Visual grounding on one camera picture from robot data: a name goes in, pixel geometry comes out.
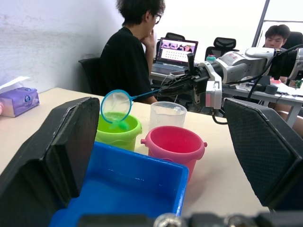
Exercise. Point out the black mesh office chair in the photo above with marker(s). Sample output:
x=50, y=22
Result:
x=175, y=36
x=223, y=45
x=296, y=40

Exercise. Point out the green toy fish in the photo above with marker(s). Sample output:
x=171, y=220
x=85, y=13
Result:
x=120, y=125

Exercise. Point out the small black cylinder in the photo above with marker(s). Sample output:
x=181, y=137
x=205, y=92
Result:
x=271, y=89

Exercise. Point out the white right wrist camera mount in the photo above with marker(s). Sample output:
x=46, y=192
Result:
x=213, y=94

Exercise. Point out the pink plastic bucket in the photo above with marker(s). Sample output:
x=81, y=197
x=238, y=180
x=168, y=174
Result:
x=180, y=165

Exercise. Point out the green plastic bucket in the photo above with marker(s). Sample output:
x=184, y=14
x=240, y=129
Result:
x=118, y=139

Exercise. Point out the purple tissue pack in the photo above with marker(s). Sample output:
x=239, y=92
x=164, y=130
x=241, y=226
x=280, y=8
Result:
x=21, y=101

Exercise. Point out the person in black shirt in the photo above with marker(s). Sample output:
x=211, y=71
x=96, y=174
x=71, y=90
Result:
x=123, y=66

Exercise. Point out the blue plastic tub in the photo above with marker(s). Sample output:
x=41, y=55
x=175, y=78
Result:
x=132, y=189

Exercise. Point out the clear plastic measuring cup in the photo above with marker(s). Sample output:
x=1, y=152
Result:
x=165, y=118

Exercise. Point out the seated person with dark hair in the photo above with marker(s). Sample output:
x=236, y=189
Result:
x=275, y=40

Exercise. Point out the open laptop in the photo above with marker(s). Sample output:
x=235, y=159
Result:
x=177, y=50

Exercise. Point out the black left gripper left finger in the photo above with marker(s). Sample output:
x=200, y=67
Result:
x=35, y=177

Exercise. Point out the blue hand fishing net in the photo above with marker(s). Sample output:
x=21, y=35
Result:
x=116, y=101

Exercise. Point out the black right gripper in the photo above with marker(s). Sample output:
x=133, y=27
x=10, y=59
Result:
x=198, y=79

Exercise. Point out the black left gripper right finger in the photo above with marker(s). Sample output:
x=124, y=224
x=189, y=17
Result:
x=267, y=153

